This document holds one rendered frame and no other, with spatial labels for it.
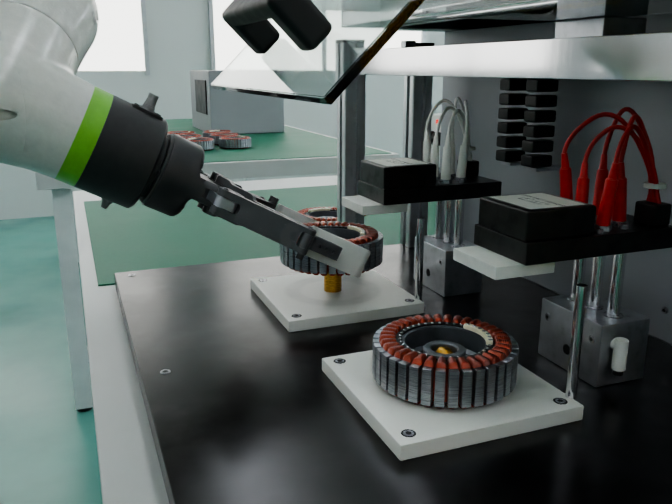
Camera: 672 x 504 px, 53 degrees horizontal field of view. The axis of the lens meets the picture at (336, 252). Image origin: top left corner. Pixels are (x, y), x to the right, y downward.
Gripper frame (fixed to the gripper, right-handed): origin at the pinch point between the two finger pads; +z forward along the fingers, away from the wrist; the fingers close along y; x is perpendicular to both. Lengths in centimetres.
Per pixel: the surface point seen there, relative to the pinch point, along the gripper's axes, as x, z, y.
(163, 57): -42, 27, 448
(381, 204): -6.3, 2.3, -2.8
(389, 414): 7.4, -2.7, -27.6
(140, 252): 15.3, -10.9, 36.4
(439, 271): -2.4, 12.9, -2.5
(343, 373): 7.7, -3.2, -20.2
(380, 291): 2.3, 7.1, -2.4
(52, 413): 92, 5, 139
